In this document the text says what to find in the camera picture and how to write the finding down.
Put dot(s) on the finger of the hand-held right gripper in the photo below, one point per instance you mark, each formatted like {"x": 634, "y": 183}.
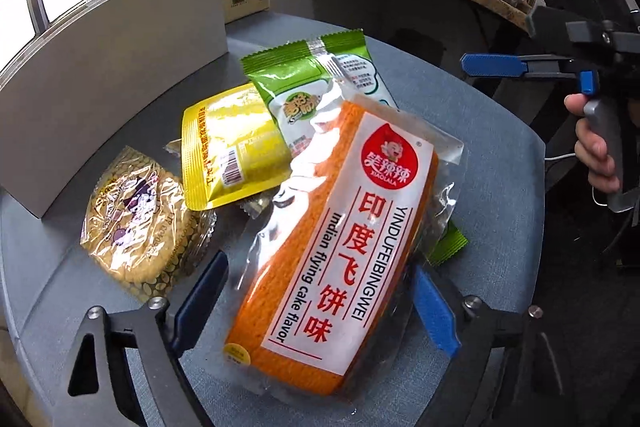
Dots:
{"x": 492, "y": 64}

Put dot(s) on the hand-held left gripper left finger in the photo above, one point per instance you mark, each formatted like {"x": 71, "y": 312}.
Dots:
{"x": 200, "y": 292}

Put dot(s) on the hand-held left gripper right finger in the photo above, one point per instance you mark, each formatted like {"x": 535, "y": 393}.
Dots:
{"x": 435, "y": 312}

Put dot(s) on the orange cake packet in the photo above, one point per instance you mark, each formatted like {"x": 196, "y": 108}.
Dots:
{"x": 320, "y": 257}

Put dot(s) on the white cardboard box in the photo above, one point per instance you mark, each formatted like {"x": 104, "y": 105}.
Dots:
{"x": 100, "y": 82}

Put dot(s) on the person's right hand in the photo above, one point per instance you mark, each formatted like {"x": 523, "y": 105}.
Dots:
{"x": 595, "y": 147}

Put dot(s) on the gold round biscuit packet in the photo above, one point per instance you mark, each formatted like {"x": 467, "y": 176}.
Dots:
{"x": 140, "y": 217}

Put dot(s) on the yellow-green snack packet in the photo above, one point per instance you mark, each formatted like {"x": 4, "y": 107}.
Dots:
{"x": 230, "y": 142}

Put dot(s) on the green white-label snack packet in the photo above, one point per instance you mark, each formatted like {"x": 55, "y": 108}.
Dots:
{"x": 300, "y": 87}

